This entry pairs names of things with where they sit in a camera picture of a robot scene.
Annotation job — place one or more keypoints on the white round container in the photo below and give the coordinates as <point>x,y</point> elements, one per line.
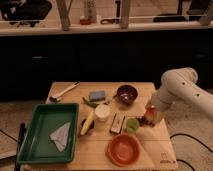
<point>102,112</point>

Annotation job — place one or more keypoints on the red object on shelf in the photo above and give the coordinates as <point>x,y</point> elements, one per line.
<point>84,21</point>

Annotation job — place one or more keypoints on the green bean pod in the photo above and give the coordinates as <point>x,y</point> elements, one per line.
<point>91,104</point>

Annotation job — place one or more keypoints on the blue sponge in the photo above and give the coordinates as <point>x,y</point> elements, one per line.
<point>97,96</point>

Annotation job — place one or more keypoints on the yellow banana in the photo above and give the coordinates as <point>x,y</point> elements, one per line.
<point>88,122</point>

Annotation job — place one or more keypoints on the black pole beside table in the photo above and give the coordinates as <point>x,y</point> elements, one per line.
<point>22,130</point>

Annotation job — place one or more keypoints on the orange bowl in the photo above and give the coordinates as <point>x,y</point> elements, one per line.
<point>123,150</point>

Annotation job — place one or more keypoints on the black office chair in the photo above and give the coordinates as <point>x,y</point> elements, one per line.
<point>30,12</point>

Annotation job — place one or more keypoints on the brown grapes bunch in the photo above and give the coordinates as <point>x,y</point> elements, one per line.
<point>144,122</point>

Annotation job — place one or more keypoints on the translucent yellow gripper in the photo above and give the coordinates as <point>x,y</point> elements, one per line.
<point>159,112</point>

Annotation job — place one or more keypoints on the green plastic tray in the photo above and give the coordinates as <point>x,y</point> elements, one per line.
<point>37,147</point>

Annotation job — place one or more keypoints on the white folded cloth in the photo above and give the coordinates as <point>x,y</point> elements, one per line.
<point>60,136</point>

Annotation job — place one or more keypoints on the purple bowl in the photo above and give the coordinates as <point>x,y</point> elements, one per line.
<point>127,94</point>

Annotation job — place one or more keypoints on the brown rectangular box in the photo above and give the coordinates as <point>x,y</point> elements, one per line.
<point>117,123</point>

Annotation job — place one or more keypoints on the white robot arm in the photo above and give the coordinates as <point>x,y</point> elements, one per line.
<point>178,83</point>

